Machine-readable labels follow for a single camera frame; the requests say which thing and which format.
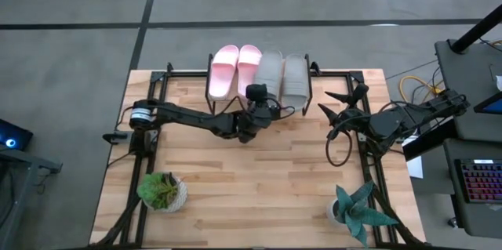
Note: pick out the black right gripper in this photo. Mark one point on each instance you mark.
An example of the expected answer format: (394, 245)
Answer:
(353, 122)

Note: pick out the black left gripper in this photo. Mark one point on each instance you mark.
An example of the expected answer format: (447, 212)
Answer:
(255, 120)

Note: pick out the gray rubber slide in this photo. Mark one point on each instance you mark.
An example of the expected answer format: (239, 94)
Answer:
(295, 81)
(270, 71)

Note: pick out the pink rubber slide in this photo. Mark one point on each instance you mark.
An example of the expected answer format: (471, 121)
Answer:
(222, 73)
(249, 66)

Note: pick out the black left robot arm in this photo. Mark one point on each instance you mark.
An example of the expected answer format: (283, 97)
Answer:
(188, 118)

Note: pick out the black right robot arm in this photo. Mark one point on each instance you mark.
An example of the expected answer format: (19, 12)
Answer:
(412, 118)

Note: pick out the white paper sheet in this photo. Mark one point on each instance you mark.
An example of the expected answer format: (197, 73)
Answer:
(415, 168)

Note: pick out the teal leafy plant in pot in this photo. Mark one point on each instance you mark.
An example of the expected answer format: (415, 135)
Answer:
(359, 212)

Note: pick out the green succulent in white pot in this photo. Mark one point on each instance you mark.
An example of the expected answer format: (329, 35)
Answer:
(161, 191)

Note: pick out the black table-edge clamp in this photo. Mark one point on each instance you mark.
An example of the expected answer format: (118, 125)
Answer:
(113, 137)

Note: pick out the dark gray keyboard desk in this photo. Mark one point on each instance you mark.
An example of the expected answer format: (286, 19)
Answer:
(451, 203)

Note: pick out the black screen with blue display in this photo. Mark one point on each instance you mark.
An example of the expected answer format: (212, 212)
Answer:
(492, 105)

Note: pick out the black pole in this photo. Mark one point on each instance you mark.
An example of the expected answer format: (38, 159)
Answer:
(474, 30)

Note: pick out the backlit rainbow keyboard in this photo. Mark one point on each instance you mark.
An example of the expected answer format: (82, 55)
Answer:
(480, 181)

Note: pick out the small white paper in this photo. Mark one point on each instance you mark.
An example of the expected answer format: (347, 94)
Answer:
(499, 82)

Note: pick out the black desk caster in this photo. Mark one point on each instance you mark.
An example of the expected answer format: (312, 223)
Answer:
(453, 222)

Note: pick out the gray metal side table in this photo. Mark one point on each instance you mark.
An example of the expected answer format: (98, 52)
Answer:
(23, 164)

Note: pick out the black box with blue light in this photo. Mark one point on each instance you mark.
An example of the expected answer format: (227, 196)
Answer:
(13, 134)

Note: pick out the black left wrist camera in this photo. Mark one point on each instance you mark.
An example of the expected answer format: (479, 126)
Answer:
(257, 92)

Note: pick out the wooden shelf with black frame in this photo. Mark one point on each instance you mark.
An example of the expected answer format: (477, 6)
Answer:
(310, 83)

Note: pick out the black aluminium table frame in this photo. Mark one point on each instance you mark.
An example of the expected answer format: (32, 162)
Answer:
(184, 73)

